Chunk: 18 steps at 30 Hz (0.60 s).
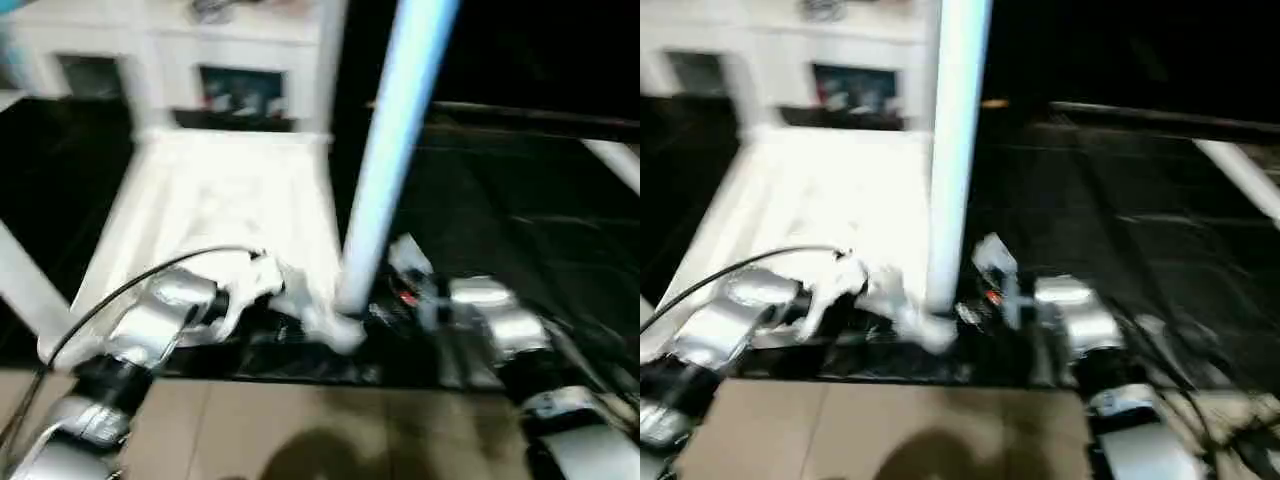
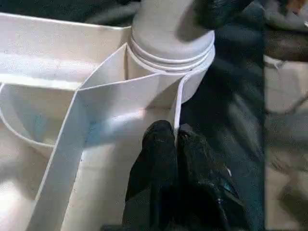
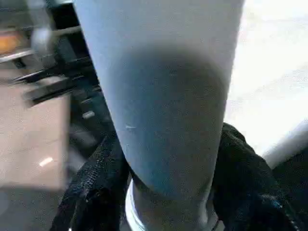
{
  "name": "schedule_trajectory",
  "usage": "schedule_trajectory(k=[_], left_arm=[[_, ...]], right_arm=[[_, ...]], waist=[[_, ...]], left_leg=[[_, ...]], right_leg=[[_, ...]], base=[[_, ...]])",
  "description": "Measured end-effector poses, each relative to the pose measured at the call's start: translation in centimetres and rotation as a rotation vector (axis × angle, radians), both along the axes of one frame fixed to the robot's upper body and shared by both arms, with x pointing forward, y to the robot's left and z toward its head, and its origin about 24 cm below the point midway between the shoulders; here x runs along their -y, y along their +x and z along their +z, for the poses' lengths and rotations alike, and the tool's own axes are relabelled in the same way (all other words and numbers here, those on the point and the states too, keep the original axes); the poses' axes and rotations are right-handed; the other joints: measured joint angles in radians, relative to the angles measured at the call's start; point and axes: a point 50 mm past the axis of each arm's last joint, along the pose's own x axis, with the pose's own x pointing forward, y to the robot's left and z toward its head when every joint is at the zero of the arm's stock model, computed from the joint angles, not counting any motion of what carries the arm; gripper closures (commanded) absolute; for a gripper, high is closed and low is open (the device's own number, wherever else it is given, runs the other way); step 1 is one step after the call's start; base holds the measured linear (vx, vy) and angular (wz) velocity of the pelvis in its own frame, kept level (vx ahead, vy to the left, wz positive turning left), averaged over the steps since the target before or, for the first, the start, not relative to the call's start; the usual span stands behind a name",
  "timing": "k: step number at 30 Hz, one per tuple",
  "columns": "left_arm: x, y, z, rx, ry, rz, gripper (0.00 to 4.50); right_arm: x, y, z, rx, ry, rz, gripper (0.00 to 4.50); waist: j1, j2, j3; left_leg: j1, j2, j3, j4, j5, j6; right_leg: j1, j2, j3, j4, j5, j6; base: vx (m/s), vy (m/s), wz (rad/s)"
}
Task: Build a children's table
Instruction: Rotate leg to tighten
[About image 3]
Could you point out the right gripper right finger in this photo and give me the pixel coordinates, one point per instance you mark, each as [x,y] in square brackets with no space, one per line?
[247,183]

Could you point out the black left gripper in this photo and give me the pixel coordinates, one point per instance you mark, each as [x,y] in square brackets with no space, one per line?
[86,101]

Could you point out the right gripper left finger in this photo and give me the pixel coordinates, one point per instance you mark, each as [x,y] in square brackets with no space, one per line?
[96,192]

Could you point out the white plastic table leg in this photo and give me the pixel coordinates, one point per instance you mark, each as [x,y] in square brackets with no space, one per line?
[156,84]

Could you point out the white plastic table top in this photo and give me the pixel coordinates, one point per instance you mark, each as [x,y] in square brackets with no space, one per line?
[269,72]

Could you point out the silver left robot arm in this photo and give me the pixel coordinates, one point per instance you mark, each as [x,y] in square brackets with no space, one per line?
[29,41]

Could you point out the black work mat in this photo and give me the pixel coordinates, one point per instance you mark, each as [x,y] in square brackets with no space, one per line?
[293,180]

